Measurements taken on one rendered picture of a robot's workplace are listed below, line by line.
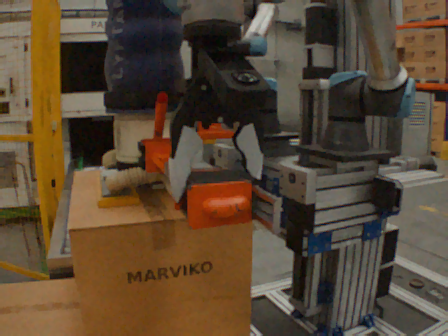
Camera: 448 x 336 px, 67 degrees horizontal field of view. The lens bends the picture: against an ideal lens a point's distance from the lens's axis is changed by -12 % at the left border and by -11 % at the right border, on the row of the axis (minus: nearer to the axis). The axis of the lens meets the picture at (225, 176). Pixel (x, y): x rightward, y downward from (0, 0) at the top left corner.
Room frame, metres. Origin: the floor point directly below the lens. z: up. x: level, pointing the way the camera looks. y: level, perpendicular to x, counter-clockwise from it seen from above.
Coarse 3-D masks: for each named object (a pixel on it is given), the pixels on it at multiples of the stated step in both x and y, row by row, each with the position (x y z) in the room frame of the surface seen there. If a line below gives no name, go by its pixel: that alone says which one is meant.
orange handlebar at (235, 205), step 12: (204, 132) 1.11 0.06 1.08; (216, 132) 1.12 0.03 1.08; (228, 132) 1.13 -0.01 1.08; (156, 156) 0.67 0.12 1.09; (168, 156) 0.66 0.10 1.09; (156, 168) 0.68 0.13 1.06; (204, 204) 0.40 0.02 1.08; (216, 204) 0.39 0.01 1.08; (228, 204) 0.39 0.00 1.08; (240, 204) 0.40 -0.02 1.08; (216, 216) 0.40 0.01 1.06; (228, 216) 0.40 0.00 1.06
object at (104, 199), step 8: (112, 168) 1.04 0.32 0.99; (96, 176) 1.07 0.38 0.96; (96, 184) 0.98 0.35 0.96; (104, 184) 0.94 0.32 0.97; (104, 192) 0.86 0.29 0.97; (128, 192) 0.86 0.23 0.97; (136, 192) 0.89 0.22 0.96; (104, 200) 0.81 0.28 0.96; (112, 200) 0.82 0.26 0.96; (120, 200) 0.83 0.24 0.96; (128, 200) 0.83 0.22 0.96; (136, 200) 0.84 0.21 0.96
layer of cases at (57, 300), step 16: (0, 288) 1.08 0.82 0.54; (16, 288) 1.09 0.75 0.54; (32, 288) 1.10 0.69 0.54; (48, 288) 1.11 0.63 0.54; (64, 288) 1.12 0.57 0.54; (0, 304) 0.97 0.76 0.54; (16, 304) 0.98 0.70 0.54; (32, 304) 1.00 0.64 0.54; (48, 304) 1.01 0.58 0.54; (64, 304) 1.02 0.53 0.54; (0, 320) 0.88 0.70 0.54; (16, 320) 0.89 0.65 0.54; (32, 320) 0.90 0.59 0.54; (48, 320) 0.92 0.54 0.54; (64, 320) 0.93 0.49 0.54; (80, 320) 0.93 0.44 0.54
